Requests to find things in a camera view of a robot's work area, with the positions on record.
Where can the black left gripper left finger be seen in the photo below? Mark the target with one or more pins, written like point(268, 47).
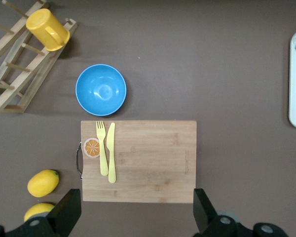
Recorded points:
point(64, 214)

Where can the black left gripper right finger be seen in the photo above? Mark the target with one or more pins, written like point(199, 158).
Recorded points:
point(207, 219)

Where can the yellow lemon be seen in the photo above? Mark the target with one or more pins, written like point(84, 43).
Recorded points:
point(35, 209)
point(42, 184)

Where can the yellow plastic knife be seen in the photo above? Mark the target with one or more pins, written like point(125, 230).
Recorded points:
point(111, 160)

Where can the orange slice disc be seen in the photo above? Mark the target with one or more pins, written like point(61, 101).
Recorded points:
point(91, 147)

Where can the yellow plastic fork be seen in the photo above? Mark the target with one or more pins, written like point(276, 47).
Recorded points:
point(103, 153)

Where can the wooden cutting board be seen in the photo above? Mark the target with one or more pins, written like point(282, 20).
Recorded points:
point(150, 160)

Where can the wooden peg mug rack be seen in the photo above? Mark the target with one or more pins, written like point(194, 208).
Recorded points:
point(7, 108)

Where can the blue bowl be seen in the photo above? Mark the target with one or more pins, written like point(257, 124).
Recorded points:
point(101, 90)

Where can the yellow mug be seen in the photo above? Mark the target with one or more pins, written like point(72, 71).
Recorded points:
point(42, 27)

